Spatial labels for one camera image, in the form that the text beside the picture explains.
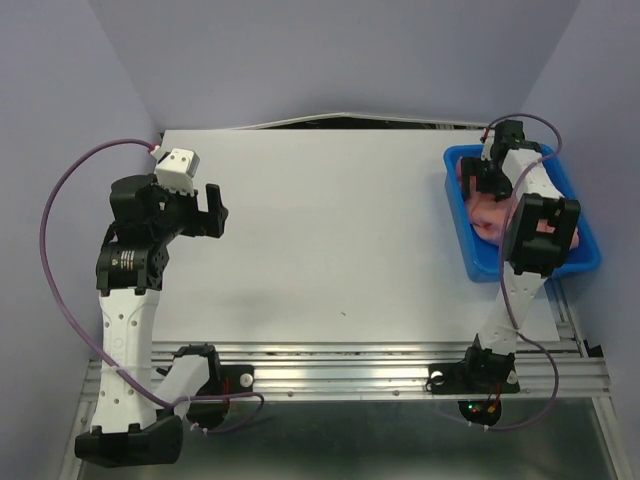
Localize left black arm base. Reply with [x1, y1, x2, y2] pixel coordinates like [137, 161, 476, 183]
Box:
[180, 364, 265, 435]

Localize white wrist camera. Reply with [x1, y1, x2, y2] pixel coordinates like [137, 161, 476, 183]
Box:
[150, 145, 200, 197]
[481, 128, 501, 162]

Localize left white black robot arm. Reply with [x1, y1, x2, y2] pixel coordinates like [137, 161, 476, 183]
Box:
[75, 174, 228, 468]

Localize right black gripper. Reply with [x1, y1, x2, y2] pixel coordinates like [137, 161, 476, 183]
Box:
[459, 154, 515, 200]

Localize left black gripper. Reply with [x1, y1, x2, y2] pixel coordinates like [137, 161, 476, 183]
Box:
[152, 173, 229, 243]

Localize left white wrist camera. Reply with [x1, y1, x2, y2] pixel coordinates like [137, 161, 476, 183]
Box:
[150, 145, 200, 197]

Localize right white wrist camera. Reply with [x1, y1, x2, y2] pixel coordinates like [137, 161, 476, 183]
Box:
[481, 128, 501, 162]

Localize aluminium frame rails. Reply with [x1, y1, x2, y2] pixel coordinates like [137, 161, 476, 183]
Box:
[79, 279, 612, 401]

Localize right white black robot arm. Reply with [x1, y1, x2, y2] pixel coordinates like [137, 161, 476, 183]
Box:
[457, 114, 581, 390]

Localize pink pleated skirt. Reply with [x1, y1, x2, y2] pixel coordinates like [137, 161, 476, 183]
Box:
[455, 158, 579, 249]

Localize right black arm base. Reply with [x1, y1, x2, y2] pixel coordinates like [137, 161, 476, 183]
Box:
[425, 344, 520, 427]

